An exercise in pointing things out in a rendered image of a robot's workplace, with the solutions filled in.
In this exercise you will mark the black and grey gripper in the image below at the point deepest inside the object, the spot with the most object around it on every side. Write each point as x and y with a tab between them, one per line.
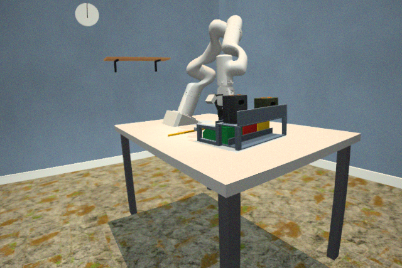
225	91

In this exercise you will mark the red bin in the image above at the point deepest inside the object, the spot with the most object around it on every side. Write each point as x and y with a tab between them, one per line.
249	129

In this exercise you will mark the dark grey metal shelf rack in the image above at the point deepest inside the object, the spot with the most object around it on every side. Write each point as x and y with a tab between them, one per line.
246	118

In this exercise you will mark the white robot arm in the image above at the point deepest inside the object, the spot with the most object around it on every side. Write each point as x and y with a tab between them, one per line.
226	68

